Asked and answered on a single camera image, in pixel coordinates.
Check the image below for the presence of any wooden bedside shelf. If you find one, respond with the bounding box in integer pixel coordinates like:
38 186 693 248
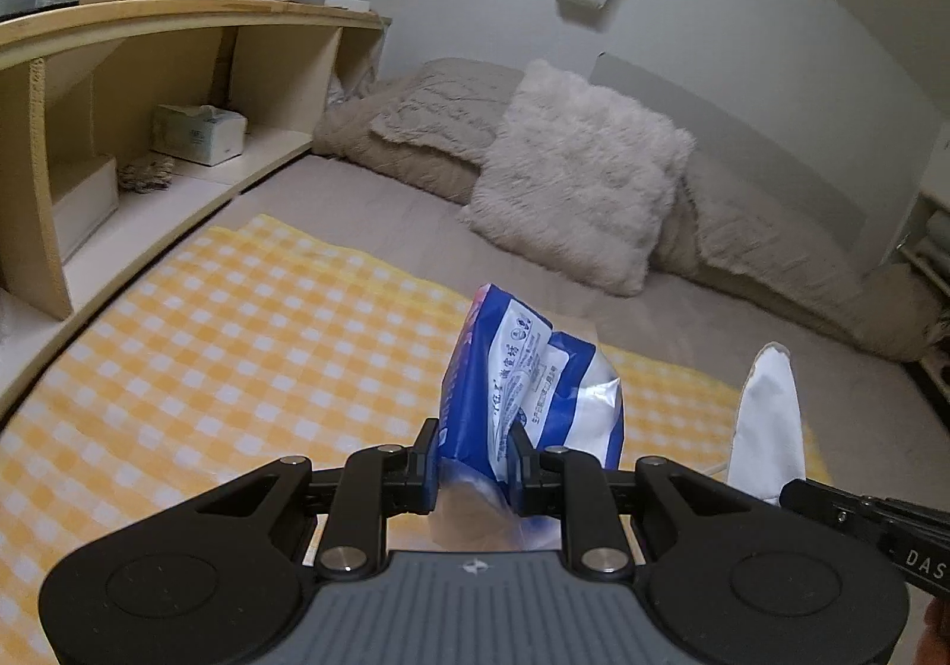
0 0 392 415

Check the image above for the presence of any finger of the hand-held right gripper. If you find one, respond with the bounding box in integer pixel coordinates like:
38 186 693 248
778 477 895 531

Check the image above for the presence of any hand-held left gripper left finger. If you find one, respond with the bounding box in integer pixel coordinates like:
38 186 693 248
185 417 441 579

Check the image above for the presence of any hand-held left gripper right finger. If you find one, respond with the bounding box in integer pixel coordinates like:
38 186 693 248
511 423 759 578

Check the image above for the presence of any beige quilted pillow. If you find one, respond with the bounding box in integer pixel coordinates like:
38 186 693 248
368 57 525 163
671 166 866 300

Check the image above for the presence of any fluffy cream pillow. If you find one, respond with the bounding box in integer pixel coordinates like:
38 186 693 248
458 58 697 298

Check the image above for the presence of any grey bed sheet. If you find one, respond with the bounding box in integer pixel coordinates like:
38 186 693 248
188 156 950 512

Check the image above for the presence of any blue white tissue packet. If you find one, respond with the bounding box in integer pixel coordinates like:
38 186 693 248
429 282 625 552

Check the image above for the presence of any white face mask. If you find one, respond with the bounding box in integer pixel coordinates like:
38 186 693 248
723 341 810 507

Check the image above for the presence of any yellow checkered blanket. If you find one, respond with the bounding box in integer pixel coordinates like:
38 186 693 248
0 213 829 665

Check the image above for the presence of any beige duvet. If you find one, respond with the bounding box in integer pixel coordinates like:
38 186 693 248
311 77 945 363

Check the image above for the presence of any small white box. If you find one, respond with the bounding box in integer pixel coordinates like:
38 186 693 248
49 153 121 262

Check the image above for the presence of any beige rope bundle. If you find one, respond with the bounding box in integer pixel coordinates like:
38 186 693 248
118 153 180 195

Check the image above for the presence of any pale green tissue box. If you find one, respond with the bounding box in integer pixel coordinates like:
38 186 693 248
151 104 249 167

